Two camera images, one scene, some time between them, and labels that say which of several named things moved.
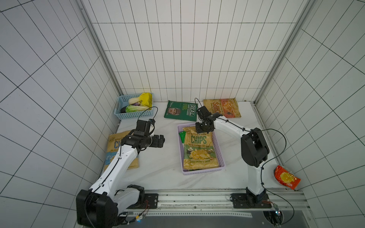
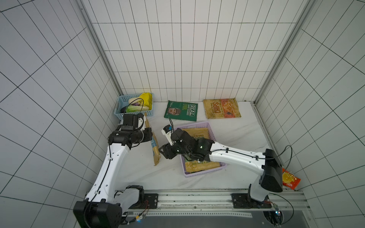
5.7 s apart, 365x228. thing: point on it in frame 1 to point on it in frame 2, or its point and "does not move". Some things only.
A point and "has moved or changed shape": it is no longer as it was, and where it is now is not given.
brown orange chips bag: x=227 y=107 does not move
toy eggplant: x=123 y=110 does not move
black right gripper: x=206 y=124 to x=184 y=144
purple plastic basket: x=221 y=166 does not move
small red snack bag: x=286 y=178 does not move
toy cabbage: x=131 y=108 does not move
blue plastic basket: x=122 y=101 does not move
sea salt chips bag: x=114 y=143 has moved or changed shape
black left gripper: x=155 y=144 to x=148 y=137
